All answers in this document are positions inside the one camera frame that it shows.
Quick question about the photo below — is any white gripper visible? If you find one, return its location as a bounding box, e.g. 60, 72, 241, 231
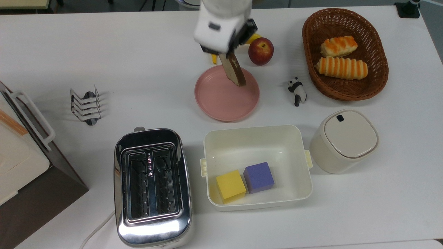
193, 9, 259, 58

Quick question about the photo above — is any brown toast slice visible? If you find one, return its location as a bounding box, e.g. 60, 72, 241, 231
219, 52, 247, 87

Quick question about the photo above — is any pink round plate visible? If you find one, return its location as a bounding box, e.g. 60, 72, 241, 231
194, 65, 260, 122

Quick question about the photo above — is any short striped bread roll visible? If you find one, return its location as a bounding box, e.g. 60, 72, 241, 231
320, 36, 358, 58

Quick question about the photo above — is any long striped bread roll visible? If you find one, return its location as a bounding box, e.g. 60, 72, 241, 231
315, 57, 368, 80

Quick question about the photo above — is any yellow banana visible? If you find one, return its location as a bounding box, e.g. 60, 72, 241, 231
211, 34, 262, 65

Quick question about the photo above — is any red apple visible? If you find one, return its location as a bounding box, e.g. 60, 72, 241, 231
248, 37, 274, 66

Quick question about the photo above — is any panda figurine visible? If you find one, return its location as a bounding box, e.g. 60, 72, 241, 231
288, 77, 307, 107

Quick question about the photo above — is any white plastic container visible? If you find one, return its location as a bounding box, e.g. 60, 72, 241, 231
200, 124, 314, 212

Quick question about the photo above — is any brown wicker basket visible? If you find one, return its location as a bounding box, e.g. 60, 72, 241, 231
302, 8, 389, 101

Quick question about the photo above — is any purple cube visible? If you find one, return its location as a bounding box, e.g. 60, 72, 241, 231
243, 162, 275, 194

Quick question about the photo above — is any yellow cube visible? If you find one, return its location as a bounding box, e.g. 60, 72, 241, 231
216, 169, 247, 204

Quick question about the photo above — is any metal toast rack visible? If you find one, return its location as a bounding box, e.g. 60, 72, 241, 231
70, 85, 102, 126

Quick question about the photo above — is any white lidded canister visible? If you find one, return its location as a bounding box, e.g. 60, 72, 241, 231
309, 109, 380, 174

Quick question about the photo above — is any chrome two-slot toaster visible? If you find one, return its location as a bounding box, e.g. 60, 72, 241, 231
114, 127, 193, 248

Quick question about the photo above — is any beige side table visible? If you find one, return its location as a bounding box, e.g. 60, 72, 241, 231
0, 0, 51, 10

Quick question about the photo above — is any brown white oven appliance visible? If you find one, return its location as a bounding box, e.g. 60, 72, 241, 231
0, 81, 89, 249

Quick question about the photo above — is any black camera stand base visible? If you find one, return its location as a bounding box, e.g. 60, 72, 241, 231
395, 0, 421, 19

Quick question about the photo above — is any white toaster cable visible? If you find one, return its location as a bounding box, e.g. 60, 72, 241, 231
80, 210, 116, 249

